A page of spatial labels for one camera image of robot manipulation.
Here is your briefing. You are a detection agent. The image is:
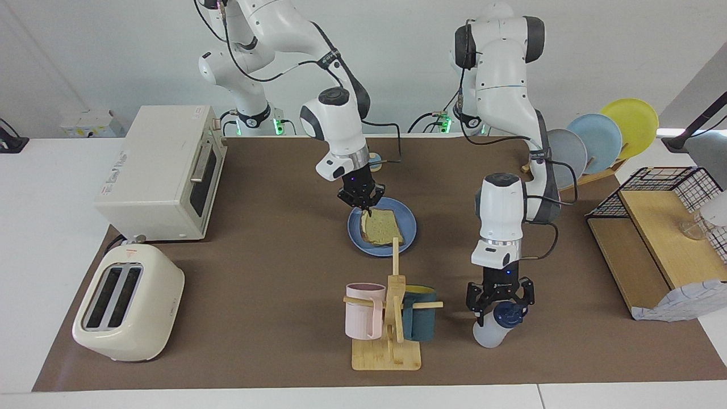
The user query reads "toasted bread slice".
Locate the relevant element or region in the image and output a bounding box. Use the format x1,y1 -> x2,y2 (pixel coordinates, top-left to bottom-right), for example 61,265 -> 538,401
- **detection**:
360,209 -> 405,247

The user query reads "translucent seasoning bottle blue cap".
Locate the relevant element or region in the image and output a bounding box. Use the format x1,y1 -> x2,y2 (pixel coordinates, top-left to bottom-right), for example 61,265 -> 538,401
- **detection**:
473,301 -> 526,349

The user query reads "blue round plate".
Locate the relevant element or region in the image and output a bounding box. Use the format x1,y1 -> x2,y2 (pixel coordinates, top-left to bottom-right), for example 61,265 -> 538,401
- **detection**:
348,197 -> 417,257

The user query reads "wooden plate rack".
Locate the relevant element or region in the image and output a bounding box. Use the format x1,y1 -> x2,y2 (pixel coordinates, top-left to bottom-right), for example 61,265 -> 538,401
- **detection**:
521,156 -> 628,197

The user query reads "grey plate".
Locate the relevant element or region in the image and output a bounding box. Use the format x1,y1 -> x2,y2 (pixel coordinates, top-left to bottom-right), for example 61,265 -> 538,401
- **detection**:
545,130 -> 588,189

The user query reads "light blue plate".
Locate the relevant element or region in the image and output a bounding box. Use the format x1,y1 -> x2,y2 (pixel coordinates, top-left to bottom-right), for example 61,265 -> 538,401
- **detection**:
567,114 -> 623,175

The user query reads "yellow plate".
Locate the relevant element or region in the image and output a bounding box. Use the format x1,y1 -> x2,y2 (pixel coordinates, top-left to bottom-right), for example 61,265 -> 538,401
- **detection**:
600,98 -> 659,161

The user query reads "teal mug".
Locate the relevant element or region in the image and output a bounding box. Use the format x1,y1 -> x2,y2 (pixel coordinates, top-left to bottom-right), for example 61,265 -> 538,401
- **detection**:
402,285 -> 437,342

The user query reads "wooden mug tree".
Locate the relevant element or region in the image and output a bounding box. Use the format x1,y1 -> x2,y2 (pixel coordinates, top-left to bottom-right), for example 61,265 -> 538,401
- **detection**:
343,237 -> 444,371

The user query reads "pink mug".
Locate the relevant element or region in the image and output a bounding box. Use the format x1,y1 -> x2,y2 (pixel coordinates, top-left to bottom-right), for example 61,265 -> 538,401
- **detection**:
345,283 -> 386,340

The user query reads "brown table mat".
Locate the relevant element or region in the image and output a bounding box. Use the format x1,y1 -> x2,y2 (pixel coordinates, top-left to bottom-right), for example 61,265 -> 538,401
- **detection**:
32,136 -> 727,393

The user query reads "white grid-patterned cloth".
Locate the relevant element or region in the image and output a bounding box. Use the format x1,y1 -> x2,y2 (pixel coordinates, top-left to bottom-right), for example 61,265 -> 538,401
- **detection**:
630,279 -> 727,323

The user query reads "clear glass cup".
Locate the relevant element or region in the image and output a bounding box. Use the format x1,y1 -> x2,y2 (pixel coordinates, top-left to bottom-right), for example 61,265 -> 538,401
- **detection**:
679,213 -> 717,241

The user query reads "white toaster oven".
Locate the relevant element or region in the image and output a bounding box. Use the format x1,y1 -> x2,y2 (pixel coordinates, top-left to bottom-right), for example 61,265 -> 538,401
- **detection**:
94,105 -> 228,242

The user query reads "white rounded object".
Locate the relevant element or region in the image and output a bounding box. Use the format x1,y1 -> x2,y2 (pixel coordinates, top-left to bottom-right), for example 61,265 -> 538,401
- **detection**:
700,190 -> 727,228

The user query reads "cream two-slot toaster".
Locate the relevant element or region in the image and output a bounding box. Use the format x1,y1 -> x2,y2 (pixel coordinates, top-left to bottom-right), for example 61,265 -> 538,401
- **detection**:
72,243 -> 185,362

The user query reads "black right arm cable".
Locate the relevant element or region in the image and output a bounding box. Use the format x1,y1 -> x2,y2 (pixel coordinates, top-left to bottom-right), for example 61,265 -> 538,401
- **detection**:
196,0 -> 404,166

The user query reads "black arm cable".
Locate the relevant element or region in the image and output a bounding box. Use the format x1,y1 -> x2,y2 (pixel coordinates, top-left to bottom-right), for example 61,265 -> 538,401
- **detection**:
457,20 -> 580,262
196,0 -> 404,166

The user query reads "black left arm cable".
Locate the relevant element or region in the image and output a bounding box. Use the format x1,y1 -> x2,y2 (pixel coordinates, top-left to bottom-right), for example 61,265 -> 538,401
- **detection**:
457,20 -> 580,262

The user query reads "wooden shelf with wire basket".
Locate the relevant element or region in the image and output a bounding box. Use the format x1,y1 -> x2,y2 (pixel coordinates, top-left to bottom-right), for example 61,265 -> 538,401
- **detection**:
586,166 -> 727,322

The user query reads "toaster power cord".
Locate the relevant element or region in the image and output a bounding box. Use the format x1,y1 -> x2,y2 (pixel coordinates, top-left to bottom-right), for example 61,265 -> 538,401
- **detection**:
104,233 -> 149,256

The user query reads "black clamp mount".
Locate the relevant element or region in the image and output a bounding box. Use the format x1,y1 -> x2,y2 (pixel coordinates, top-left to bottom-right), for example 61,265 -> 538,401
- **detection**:
0,118 -> 29,154

